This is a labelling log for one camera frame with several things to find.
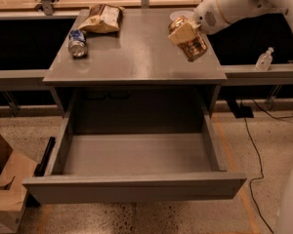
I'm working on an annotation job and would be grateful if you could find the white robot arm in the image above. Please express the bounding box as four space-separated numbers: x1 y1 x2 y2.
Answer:
168 0 293 45

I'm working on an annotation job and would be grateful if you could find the black floor cable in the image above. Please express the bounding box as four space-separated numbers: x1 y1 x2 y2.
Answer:
238 97 293 234

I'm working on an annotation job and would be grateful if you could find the blue silver can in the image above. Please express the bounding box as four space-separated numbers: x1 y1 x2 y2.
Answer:
68 29 88 58

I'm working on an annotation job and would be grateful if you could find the cardboard box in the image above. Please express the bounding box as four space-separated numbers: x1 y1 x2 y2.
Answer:
0 134 37 234

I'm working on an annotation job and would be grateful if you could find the orange soda can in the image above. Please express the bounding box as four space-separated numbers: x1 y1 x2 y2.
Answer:
168 16 208 61

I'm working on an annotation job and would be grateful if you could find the grey open drawer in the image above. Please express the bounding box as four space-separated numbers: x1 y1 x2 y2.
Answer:
22 91 248 205

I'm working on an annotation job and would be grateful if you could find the grey metal rail frame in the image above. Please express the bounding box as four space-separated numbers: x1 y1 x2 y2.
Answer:
0 0 293 93

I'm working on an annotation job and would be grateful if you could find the black drawer rail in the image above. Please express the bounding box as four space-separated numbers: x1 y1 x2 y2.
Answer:
34 136 56 176

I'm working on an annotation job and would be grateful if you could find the grey cabinet counter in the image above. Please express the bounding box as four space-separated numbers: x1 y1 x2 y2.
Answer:
44 9 226 112

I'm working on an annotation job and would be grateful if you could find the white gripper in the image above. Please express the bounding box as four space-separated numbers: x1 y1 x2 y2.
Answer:
168 0 274 45

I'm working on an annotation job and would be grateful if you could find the clear sanitizer bottle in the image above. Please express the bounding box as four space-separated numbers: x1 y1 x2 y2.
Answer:
255 47 273 71

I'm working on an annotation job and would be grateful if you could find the yellow chip bag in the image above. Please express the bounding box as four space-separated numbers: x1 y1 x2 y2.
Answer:
78 4 124 34

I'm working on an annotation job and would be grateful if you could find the white bowl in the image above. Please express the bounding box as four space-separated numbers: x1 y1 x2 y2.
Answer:
170 11 193 21

